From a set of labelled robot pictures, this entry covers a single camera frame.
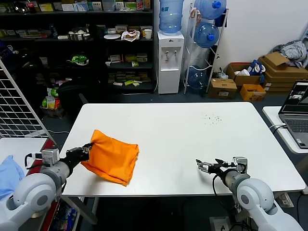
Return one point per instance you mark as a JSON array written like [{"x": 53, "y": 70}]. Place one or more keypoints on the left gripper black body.
[{"x": 77, "y": 156}]

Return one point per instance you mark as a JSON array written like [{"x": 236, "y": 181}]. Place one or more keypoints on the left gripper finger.
[
  {"x": 89, "y": 145},
  {"x": 88, "y": 151}
]

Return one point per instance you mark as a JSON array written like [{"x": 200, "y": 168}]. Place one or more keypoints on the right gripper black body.
[{"x": 221, "y": 168}]

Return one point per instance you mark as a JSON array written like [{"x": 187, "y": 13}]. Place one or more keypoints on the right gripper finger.
[
  {"x": 220, "y": 162},
  {"x": 204, "y": 166}
]

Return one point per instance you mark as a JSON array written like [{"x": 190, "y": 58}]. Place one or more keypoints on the orange t-shirt white logo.
[{"x": 113, "y": 158}]

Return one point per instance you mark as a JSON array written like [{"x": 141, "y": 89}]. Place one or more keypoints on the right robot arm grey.
[{"x": 255, "y": 195}]

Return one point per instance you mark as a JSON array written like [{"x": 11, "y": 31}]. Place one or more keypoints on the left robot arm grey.
[{"x": 33, "y": 192}]

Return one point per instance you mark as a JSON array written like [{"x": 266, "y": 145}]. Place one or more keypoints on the grey clothes pile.
[{"x": 293, "y": 50}]

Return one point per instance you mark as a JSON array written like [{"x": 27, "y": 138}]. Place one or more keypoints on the scattered dark crumbs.
[{"x": 213, "y": 119}]

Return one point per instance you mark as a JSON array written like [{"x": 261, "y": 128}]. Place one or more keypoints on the brown grocery basket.
[{"x": 51, "y": 112}]

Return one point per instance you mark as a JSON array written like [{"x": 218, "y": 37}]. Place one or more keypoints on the orange snack packet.
[{"x": 57, "y": 103}]

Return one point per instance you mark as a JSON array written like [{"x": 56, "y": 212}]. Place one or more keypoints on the white table leg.
[{"x": 95, "y": 207}]

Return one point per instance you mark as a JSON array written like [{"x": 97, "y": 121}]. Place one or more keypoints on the black office chair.
[{"x": 72, "y": 93}]

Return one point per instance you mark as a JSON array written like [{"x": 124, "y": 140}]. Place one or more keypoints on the white yellow carton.
[{"x": 50, "y": 103}]

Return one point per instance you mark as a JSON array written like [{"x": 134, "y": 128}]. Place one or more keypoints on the red edged white table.
[{"x": 19, "y": 146}]

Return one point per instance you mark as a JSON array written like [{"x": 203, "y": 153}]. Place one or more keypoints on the green round fruit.
[{"x": 44, "y": 103}]

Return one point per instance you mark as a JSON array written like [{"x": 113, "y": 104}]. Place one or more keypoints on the green white snack bag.
[{"x": 53, "y": 92}]

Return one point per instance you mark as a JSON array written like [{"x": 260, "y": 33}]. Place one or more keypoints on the white side table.
[{"x": 272, "y": 115}]

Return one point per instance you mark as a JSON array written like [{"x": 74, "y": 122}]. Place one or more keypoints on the light blue cloth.
[{"x": 8, "y": 173}]

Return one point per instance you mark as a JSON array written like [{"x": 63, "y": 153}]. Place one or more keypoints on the black shelving unit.
[{"x": 99, "y": 72}]

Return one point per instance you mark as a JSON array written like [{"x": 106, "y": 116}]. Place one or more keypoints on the small green packet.
[
  {"x": 129, "y": 83},
  {"x": 134, "y": 64}
]

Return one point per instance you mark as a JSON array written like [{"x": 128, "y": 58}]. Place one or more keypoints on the closed brown cardboard box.
[{"x": 222, "y": 87}]

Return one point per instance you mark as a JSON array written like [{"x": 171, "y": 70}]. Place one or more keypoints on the yellow cardboard box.
[{"x": 251, "y": 93}]

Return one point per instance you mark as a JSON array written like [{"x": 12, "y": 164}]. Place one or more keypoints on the grey laptop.
[{"x": 296, "y": 125}]

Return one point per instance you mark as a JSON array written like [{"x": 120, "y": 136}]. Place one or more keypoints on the open brown cardboard box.
[{"x": 243, "y": 80}]

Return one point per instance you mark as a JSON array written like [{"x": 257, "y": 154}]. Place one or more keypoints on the green vegetable bag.
[{"x": 78, "y": 59}]

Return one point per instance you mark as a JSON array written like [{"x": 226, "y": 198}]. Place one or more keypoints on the crumpled grey plastic bag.
[{"x": 222, "y": 74}]

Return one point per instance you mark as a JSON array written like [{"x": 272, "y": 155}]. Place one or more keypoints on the red white product box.
[{"x": 116, "y": 59}]

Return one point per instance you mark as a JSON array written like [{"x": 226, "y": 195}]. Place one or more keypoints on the yellow green product box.
[{"x": 131, "y": 58}]

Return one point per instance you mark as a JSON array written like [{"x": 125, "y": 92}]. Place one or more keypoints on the white water dispenser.
[{"x": 169, "y": 72}]

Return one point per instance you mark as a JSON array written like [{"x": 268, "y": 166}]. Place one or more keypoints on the blue white bag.
[{"x": 256, "y": 67}]

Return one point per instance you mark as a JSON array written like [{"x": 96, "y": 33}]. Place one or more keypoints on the white green product box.
[{"x": 142, "y": 57}]

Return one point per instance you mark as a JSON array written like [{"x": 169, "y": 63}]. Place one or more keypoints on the stack of flat cardboard boxes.
[{"x": 284, "y": 74}]

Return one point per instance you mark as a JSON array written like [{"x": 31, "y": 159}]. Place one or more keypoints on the metal bowl with buns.
[{"x": 77, "y": 36}]

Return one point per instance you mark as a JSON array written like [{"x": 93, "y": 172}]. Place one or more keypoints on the white plate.
[{"x": 111, "y": 36}]

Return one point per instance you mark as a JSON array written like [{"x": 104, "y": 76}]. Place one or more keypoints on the white plastic food bag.
[{"x": 130, "y": 36}]

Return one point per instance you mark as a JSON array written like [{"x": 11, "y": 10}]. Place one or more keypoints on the white metal jug rack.
[{"x": 188, "y": 43}]

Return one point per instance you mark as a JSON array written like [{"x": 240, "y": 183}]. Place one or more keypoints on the white paper cup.
[{"x": 148, "y": 34}]

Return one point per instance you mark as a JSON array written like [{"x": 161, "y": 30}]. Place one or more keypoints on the white blue product box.
[{"x": 80, "y": 6}]

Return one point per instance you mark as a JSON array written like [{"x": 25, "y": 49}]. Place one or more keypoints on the teal product box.
[{"x": 95, "y": 5}]

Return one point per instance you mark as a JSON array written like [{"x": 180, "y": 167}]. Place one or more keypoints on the clear blue plastic box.
[{"x": 108, "y": 5}]

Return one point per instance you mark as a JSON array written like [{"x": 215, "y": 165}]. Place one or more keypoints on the pink product box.
[{"x": 140, "y": 4}]

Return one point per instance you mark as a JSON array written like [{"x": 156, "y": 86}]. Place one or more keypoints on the dark cola bottle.
[{"x": 31, "y": 6}]

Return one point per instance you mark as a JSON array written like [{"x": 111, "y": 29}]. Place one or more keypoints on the blue labelled water jug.
[{"x": 170, "y": 16}]

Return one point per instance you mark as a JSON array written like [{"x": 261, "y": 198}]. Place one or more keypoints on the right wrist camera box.
[{"x": 240, "y": 163}]

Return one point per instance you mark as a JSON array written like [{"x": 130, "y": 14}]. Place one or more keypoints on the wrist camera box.
[
  {"x": 240, "y": 163},
  {"x": 50, "y": 157}
]

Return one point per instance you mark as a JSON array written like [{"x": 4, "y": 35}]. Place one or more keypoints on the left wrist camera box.
[{"x": 50, "y": 157}]

